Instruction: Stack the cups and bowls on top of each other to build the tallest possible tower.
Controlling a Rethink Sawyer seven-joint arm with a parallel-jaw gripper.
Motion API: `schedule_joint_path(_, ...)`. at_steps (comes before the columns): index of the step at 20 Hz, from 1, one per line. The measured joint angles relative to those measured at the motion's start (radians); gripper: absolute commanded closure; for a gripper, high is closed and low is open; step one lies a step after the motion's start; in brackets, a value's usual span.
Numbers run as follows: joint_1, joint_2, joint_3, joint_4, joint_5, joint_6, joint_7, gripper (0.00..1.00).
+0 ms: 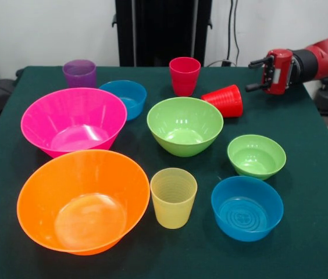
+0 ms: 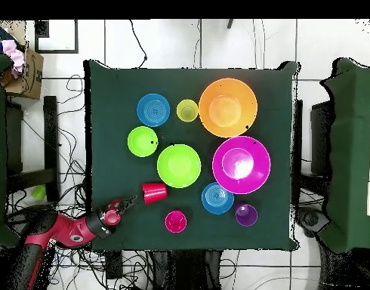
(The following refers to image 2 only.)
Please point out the red plastic cup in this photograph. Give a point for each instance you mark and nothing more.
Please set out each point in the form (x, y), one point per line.
(154, 193)

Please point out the large green plastic bowl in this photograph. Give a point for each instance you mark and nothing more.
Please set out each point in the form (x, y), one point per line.
(179, 165)

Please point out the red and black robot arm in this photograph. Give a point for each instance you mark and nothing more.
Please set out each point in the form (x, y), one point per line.
(64, 229)

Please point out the crimson pink plastic cup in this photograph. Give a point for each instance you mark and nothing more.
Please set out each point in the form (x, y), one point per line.
(175, 221)

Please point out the black power strip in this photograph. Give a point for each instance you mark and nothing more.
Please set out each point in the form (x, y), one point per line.
(114, 265)

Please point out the dark green table cloth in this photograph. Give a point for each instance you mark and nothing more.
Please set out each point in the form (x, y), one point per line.
(118, 151)

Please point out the small green plastic bowl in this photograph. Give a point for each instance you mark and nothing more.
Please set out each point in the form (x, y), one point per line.
(142, 141)

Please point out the green cup on floor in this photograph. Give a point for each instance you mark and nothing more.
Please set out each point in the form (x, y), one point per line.
(39, 192)

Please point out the blue plastic bowl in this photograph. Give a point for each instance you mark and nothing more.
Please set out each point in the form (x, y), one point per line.
(217, 198)
(153, 110)

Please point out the black metal stand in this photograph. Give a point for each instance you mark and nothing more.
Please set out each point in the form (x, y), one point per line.
(50, 136)

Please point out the yellow plastic cup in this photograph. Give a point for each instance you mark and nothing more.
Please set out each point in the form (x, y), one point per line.
(187, 110)

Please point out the purple plastic cup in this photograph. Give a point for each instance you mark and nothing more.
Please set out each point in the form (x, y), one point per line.
(246, 214)

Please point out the large pink plastic bowl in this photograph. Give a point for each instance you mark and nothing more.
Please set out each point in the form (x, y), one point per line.
(241, 165)

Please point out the orange plastic bowl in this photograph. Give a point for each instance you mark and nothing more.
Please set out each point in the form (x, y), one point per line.
(228, 107)

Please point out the brown cardboard box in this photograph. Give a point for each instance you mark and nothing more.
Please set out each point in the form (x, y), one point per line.
(34, 78)

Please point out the grey black base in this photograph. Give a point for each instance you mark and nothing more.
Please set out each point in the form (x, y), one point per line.
(310, 219)

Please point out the pink cloth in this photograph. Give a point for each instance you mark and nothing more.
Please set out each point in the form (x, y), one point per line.
(14, 54)

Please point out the black box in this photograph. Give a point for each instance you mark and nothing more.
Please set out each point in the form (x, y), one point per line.
(321, 136)

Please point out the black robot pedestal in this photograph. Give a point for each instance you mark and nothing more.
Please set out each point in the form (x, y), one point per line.
(191, 272)

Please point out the black square frame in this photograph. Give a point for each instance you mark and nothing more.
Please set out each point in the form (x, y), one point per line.
(41, 30)

